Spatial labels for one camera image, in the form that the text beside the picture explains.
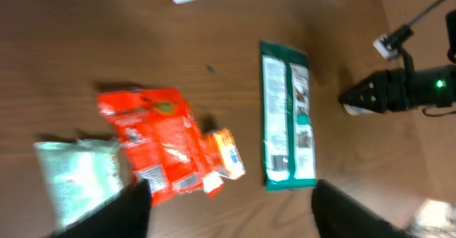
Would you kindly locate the red stick sachet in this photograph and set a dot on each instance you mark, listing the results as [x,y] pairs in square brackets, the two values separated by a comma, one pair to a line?
[212,180]

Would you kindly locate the red snack packet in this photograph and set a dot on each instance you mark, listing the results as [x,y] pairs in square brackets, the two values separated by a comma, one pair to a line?
[160,138]

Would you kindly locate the green white packet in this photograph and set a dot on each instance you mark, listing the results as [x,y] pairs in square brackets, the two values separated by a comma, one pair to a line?
[287,135]

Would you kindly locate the teal white snack packet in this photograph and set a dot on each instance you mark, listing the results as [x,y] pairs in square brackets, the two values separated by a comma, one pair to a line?
[80,177]

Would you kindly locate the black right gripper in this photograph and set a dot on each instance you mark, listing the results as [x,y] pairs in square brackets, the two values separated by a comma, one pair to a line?
[398,90]

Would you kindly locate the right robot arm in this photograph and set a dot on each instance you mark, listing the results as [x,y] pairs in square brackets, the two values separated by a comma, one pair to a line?
[391,46]

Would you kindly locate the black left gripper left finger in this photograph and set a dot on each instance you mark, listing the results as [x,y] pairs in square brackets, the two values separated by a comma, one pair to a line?
[127,216]

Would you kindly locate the green lid seasoning jar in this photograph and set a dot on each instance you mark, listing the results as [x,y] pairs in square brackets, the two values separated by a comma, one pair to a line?
[353,110]

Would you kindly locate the orange snack packet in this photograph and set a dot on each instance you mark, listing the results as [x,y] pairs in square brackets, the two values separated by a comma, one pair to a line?
[223,151]

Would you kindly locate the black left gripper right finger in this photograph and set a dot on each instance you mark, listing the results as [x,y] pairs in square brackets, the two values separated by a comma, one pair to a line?
[336,214]

